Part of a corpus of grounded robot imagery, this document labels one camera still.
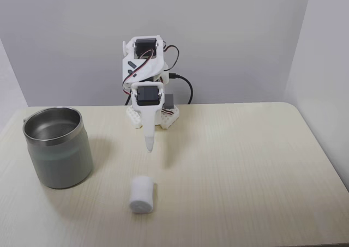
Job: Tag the white gauze dressing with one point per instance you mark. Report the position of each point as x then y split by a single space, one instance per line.
142 193

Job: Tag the steel cup grey outside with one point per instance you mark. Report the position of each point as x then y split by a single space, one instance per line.
58 159

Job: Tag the grey block on base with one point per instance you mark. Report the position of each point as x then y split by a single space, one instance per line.
169 101

